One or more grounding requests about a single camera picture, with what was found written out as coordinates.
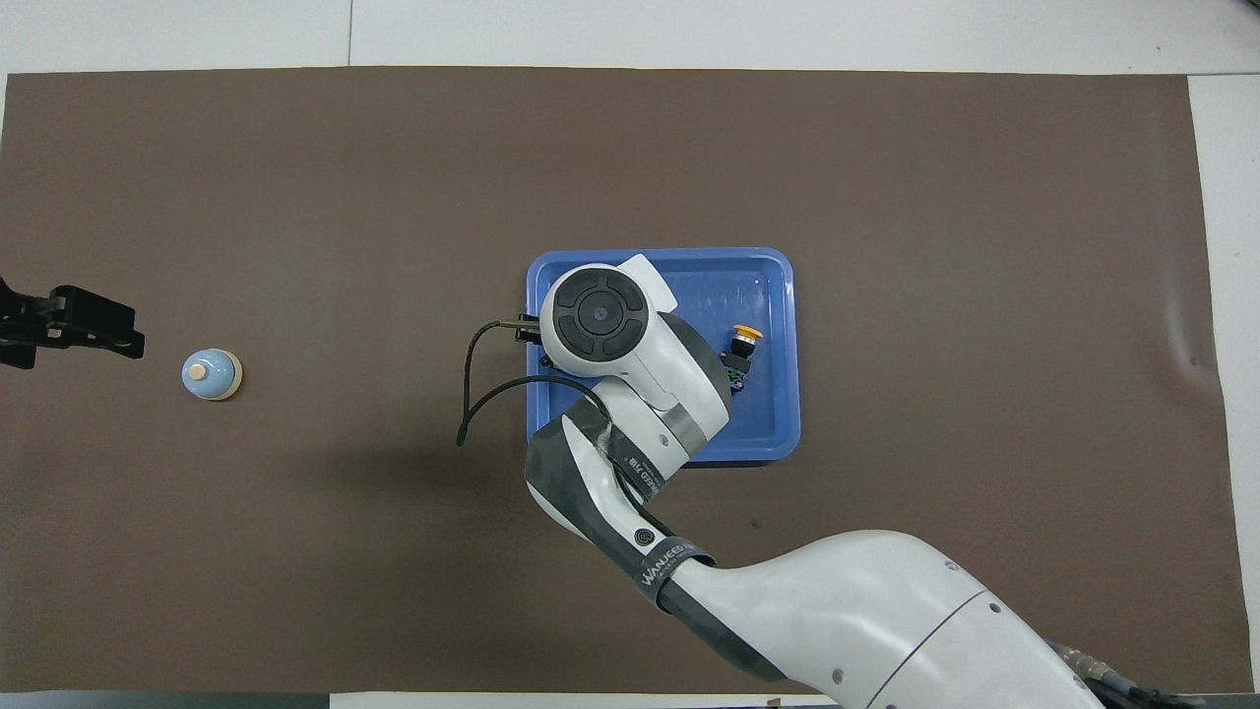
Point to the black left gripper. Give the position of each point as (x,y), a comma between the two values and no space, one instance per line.
(20,330)

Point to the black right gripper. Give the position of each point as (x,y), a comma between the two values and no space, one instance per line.
(532,330)

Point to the yellow push button switch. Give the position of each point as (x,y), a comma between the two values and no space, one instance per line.
(745,340)

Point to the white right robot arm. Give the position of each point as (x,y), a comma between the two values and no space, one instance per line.
(837,601)

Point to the light blue call bell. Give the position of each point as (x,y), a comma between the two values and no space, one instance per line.
(209,376)

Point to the blue plastic tray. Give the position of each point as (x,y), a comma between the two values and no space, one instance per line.
(763,414)

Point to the brown table mat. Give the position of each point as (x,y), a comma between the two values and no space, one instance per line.
(295,551)

